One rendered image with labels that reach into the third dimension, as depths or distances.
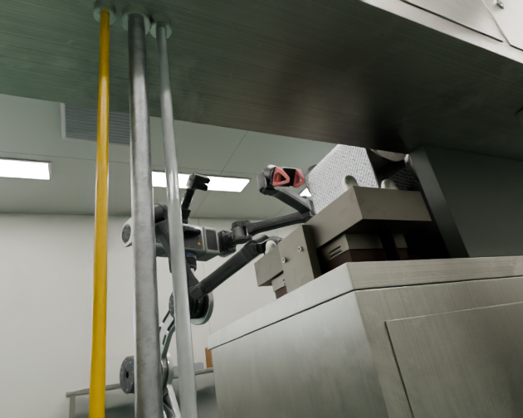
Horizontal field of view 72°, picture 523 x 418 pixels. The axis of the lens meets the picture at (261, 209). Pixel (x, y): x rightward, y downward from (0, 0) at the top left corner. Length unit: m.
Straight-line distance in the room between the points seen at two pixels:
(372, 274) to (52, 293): 4.08
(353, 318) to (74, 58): 0.47
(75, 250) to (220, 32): 4.21
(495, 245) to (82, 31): 0.74
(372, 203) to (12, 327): 4.06
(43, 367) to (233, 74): 4.00
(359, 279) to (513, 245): 0.41
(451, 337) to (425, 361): 0.07
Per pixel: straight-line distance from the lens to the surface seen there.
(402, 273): 0.59
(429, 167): 0.78
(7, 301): 4.46
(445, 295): 0.64
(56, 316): 4.38
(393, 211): 0.64
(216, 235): 1.95
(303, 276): 0.68
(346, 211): 0.61
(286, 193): 1.52
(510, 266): 0.82
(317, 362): 0.61
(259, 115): 0.58
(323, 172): 1.01
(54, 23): 0.47
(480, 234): 0.79
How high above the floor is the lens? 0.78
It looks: 24 degrees up
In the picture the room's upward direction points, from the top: 11 degrees counter-clockwise
